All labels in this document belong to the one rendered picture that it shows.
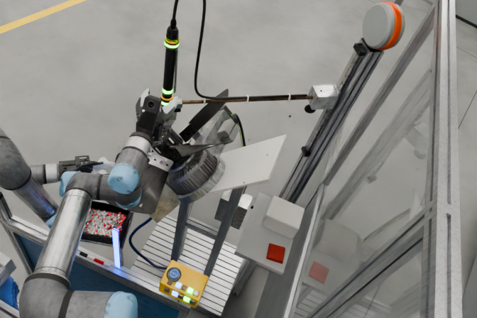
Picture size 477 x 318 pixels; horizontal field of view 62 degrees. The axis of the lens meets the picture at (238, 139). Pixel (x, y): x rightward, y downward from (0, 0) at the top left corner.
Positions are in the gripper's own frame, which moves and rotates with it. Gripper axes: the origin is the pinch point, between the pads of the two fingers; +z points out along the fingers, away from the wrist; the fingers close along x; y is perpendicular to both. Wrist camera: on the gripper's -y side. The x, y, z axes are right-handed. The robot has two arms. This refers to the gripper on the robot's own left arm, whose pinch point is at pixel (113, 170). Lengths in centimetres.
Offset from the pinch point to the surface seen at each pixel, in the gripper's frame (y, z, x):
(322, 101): -20, 75, -39
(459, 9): 268, 508, -22
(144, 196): -14.2, 9.4, 3.4
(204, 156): 0.7, 38.5, -2.3
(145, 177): -5.2, 11.7, 0.9
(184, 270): -36.9, 20.6, 22.8
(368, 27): -25, 82, -70
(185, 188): -5.2, 29.2, 9.4
